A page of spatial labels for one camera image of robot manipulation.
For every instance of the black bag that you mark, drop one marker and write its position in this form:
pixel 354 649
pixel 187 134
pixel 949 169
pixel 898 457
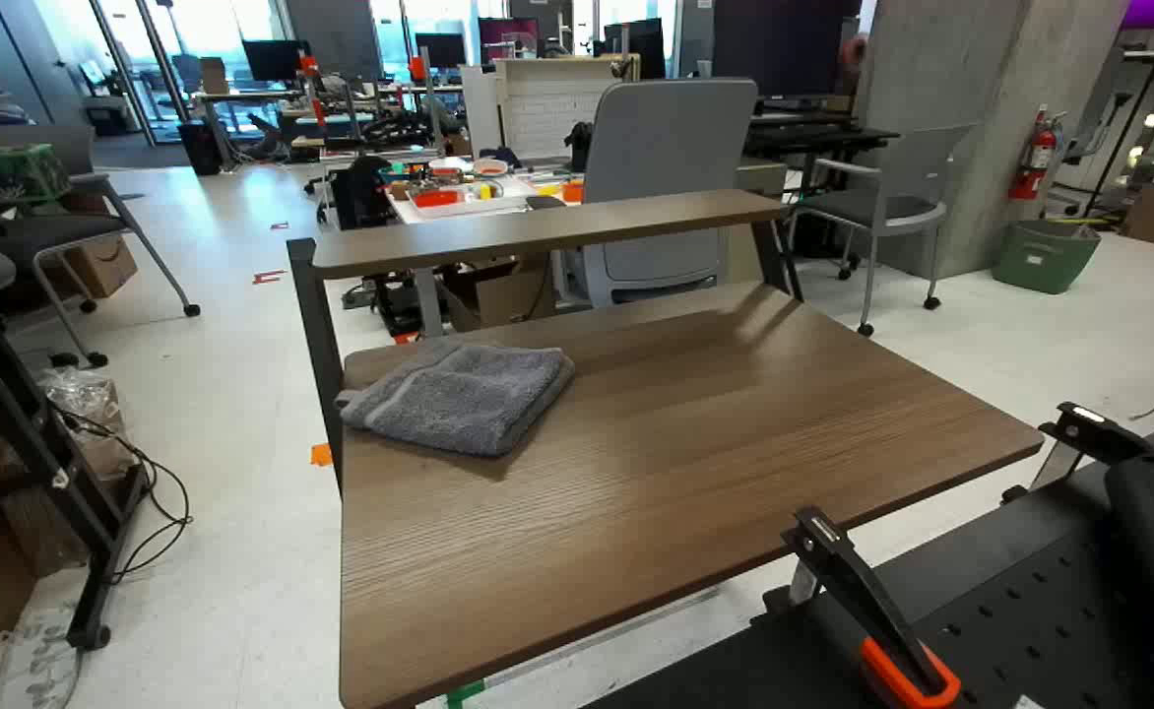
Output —
pixel 362 194

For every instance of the gray towel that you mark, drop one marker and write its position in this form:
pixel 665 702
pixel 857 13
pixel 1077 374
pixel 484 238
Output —
pixel 460 399

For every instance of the orange floor tape piece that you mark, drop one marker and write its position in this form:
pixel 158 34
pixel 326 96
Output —
pixel 320 456

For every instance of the red fire extinguisher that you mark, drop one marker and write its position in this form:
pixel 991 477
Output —
pixel 1033 159

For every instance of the black perforated mounting board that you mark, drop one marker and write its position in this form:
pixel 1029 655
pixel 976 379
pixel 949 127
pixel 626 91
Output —
pixel 1022 616

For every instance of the raised wooden shelf board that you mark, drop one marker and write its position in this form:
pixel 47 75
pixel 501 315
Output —
pixel 538 231

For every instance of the black computer monitor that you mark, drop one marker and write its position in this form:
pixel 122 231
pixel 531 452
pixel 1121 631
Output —
pixel 267 60

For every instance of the black desk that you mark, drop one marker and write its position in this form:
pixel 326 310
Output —
pixel 814 134

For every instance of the black shelf support post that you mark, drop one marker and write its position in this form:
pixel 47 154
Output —
pixel 317 341

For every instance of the green plastic bin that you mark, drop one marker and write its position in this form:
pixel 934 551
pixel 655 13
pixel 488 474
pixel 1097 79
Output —
pixel 1043 256

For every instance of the concrete pillar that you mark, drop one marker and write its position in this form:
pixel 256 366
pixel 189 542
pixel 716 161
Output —
pixel 970 79

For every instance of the cream white cabinet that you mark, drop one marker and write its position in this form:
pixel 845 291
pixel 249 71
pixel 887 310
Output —
pixel 550 104

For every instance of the gray panel office chair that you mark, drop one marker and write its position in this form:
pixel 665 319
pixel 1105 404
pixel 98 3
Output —
pixel 665 144

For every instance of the open cardboard box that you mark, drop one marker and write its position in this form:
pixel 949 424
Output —
pixel 501 298

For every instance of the white table with colourful items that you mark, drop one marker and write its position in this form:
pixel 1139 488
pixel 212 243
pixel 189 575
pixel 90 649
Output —
pixel 471 200

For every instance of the wooden brown table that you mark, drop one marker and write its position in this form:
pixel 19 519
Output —
pixel 781 263

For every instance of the black metal rack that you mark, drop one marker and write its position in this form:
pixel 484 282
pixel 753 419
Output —
pixel 10 396

